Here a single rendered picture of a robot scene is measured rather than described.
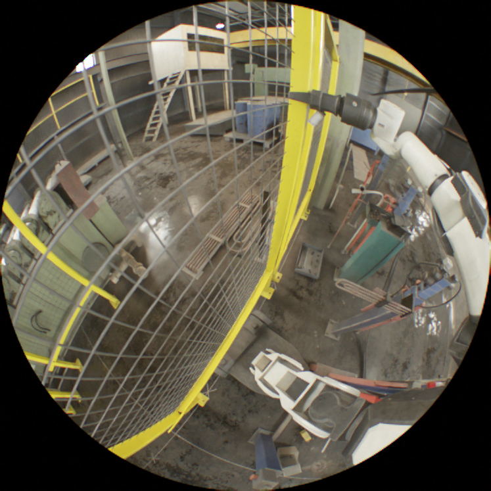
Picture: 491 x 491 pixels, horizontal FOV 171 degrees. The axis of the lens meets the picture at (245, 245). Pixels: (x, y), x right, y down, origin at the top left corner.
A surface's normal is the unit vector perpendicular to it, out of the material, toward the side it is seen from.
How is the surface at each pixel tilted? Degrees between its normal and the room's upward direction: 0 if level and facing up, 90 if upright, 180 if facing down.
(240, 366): 0
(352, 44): 90
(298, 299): 0
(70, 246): 90
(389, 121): 102
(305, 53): 90
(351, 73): 90
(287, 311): 0
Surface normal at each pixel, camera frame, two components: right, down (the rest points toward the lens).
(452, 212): -0.65, 0.72
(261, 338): -0.02, -0.57
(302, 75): -0.49, 0.72
